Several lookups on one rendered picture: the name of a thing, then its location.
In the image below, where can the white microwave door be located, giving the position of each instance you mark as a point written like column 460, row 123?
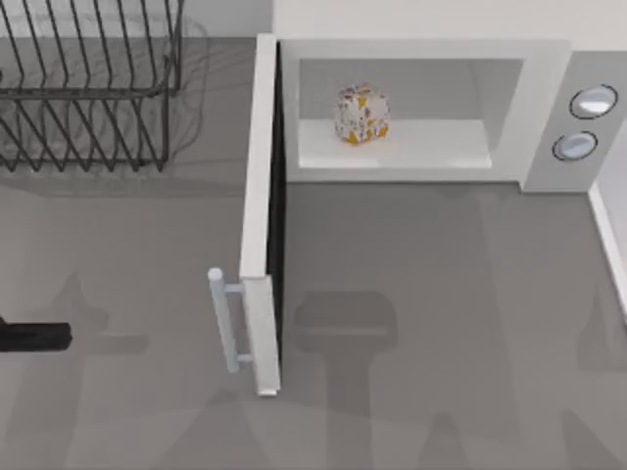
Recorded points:
column 258, row 196

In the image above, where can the white speckled cup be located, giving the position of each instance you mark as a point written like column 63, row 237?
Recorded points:
column 361, row 115

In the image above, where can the pale microwave oven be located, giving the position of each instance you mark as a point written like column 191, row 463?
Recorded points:
column 548, row 147

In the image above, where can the small microwave knob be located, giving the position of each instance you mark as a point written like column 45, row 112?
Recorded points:
column 574, row 146

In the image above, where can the large microwave knob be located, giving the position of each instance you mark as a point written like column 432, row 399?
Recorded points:
column 593, row 101

